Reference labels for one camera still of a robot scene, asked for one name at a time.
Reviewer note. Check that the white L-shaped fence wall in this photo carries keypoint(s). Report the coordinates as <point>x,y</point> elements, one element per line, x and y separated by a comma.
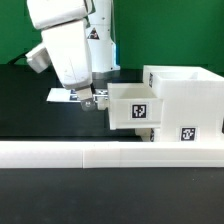
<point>55,154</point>

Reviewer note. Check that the printed marker sheet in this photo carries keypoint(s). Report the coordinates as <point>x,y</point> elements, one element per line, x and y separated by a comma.
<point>63,95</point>

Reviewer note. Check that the white drawer box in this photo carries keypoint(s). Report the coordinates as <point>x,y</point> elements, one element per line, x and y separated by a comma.
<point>131,106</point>
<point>148,134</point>

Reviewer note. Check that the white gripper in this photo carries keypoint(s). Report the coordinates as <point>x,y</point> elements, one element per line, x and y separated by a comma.
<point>70,55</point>

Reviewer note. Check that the white front drawer box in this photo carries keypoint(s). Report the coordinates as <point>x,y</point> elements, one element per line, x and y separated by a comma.
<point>148,134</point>

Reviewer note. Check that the white drawer cabinet frame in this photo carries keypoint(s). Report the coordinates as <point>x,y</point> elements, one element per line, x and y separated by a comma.
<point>193,103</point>

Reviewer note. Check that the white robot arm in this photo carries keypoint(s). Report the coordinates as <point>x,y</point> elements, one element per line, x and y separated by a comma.
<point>100,32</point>

